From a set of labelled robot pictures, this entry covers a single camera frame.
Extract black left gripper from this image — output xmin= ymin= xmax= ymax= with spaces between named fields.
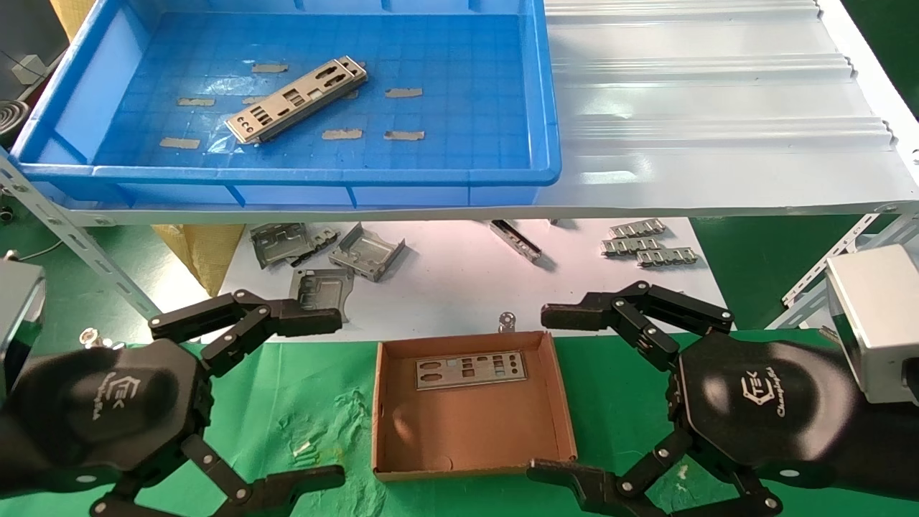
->
xmin=0 ymin=337 xmax=347 ymax=517

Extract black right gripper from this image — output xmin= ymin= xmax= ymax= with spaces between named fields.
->
xmin=526 ymin=280 xmax=919 ymax=517

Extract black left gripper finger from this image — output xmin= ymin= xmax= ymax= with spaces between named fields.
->
xmin=149 ymin=289 xmax=344 ymax=379

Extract silver metal I/O shield plate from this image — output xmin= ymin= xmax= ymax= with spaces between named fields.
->
xmin=415 ymin=350 xmax=527 ymax=391
xmin=225 ymin=56 xmax=368 ymax=144

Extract shallow brown cardboard box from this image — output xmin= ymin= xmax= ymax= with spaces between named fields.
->
xmin=371 ymin=330 xmax=579 ymax=482

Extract blue plastic tray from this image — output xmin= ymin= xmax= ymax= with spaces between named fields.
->
xmin=11 ymin=0 xmax=562 ymax=210

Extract tan cardboard sheet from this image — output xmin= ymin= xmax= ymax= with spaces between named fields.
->
xmin=49 ymin=0 xmax=94 ymax=40

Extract grey flat stamped metal plate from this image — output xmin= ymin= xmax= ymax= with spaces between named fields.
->
xmin=289 ymin=268 xmax=355 ymax=324

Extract green cloth mat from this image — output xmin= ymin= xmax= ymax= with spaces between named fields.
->
xmin=0 ymin=332 xmax=919 ymax=517

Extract yellow woven bag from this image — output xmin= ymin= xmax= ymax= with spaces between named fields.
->
xmin=152 ymin=224 xmax=246 ymax=297

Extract white paper sheet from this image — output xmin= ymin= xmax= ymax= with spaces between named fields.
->
xmin=201 ymin=219 xmax=737 ymax=344

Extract small toothed metal strip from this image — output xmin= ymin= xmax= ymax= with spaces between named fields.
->
xmin=601 ymin=237 xmax=665 ymax=256
xmin=609 ymin=218 xmax=667 ymax=239
xmin=636 ymin=246 xmax=699 ymax=268

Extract narrow grey metal strip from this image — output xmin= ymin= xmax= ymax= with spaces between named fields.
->
xmin=490 ymin=220 xmax=543 ymax=261

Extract small silver bolts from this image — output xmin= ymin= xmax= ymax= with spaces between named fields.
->
xmin=79 ymin=327 xmax=126 ymax=353

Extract white slotted angle beam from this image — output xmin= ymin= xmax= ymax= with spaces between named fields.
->
xmin=781 ymin=205 xmax=919 ymax=331
xmin=0 ymin=154 xmax=162 ymax=320

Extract small white block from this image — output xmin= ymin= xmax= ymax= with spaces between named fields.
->
xmin=11 ymin=54 xmax=47 ymax=83

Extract grey stamped metal bracket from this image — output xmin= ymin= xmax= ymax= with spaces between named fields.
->
xmin=249 ymin=223 xmax=338 ymax=270

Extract grey U-shaped metal bracket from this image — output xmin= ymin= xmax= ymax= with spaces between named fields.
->
xmin=328 ymin=222 xmax=406 ymax=282

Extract thin white cable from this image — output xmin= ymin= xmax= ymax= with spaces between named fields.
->
xmin=14 ymin=239 xmax=65 ymax=261

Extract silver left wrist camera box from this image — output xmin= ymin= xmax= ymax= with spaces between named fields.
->
xmin=0 ymin=258 xmax=46 ymax=403

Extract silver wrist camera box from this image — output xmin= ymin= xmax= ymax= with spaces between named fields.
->
xmin=0 ymin=258 xmax=46 ymax=403
xmin=824 ymin=243 xmax=919 ymax=404

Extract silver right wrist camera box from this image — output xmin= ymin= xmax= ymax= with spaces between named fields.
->
xmin=824 ymin=243 xmax=919 ymax=404

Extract grey coiled hose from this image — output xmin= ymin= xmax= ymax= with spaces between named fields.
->
xmin=0 ymin=99 xmax=31 ymax=148

